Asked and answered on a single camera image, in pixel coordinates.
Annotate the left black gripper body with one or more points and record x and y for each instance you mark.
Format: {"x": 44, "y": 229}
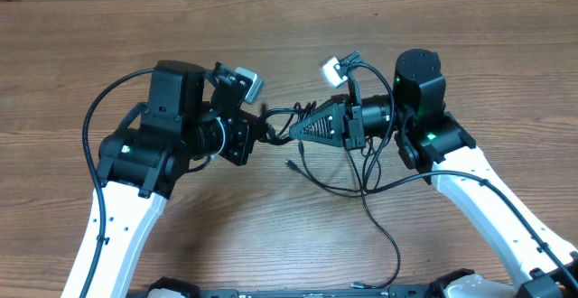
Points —
{"x": 236, "y": 135}

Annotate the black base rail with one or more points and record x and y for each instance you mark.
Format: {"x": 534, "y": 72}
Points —
{"x": 325, "y": 292}

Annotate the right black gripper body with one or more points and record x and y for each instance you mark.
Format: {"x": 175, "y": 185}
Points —
{"x": 353, "y": 122}

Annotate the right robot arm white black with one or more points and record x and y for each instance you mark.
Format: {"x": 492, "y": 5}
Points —
{"x": 440, "y": 151}

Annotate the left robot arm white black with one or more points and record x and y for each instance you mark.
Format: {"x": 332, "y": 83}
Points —
{"x": 192, "y": 115}

